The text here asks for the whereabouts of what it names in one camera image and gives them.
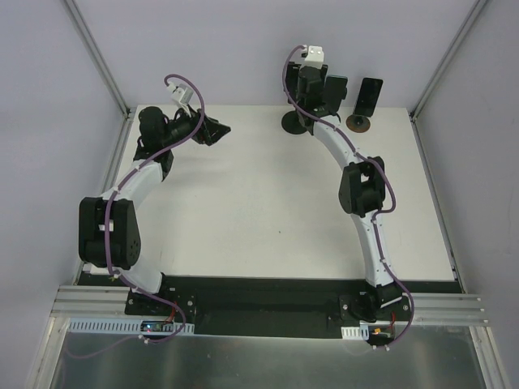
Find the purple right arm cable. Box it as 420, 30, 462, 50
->
281, 44, 415, 357

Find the brown-base grey phone stand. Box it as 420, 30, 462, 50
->
345, 113, 371, 134

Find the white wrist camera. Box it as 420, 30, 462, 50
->
166, 83, 194, 116
301, 45, 324, 70

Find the right white cable duct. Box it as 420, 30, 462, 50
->
341, 322, 397, 340

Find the green-edged black phone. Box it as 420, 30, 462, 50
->
324, 75, 350, 114

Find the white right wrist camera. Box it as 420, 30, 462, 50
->
301, 45, 324, 70

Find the right aluminium frame post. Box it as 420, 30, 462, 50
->
409, 0, 491, 122

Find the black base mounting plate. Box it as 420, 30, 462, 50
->
79, 275, 461, 339

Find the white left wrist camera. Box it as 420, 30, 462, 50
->
166, 83, 194, 116

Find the left white cable duct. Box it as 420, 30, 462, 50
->
69, 318, 195, 336

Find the aluminium frame post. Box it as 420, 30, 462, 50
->
409, 0, 491, 122
61, 0, 131, 118

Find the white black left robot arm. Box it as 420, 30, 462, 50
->
79, 106, 231, 315

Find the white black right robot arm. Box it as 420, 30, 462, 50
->
282, 61, 402, 323

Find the white cable duct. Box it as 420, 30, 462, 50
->
341, 322, 397, 340
69, 318, 195, 336

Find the left aluminium frame post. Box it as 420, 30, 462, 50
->
61, 0, 131, 118

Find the tall black clamp phone stand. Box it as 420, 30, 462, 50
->
281, 65, 311, 135

